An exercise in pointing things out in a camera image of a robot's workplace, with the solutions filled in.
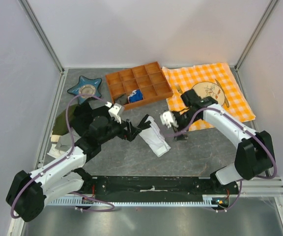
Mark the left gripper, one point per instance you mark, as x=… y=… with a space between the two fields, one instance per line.
x=125 y=134

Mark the wooden divided tray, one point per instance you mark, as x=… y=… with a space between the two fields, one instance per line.
x=147 y=78

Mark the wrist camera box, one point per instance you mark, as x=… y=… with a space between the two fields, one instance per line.
x=115 y=111
x=168 y=119

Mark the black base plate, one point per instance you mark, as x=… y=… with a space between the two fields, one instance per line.
x=137 y=189

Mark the orange checkered cloth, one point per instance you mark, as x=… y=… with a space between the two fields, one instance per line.
x=219 y=73

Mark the beige floral plate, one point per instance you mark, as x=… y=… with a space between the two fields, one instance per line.
x=205 y=89

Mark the olive green underwear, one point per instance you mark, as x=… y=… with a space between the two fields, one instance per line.
x=60 y=125

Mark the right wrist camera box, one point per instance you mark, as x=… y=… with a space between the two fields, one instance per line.
x=168 y=119

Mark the grey rolled underwear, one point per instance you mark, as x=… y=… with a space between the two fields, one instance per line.
x=122 y=100

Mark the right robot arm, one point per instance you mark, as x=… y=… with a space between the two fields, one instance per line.
x=254 y=150

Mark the blue star-shaped dish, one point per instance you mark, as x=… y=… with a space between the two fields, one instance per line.
x=86 y=86

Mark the blue rolled underwear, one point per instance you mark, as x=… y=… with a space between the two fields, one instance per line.
x=135 y=96

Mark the grey cable duct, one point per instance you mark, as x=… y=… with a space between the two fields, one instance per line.
x=78 y=201

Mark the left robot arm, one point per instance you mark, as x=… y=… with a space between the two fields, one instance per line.
x=30 y=192

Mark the gold fork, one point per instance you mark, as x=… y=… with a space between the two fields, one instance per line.
x=179 y=89

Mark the white underwear black trim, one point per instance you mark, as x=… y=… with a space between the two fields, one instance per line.
x=154 y=138

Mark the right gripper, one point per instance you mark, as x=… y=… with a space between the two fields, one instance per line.
x=180 y=128

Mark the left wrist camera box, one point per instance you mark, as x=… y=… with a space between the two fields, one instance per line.
x=115 y=111

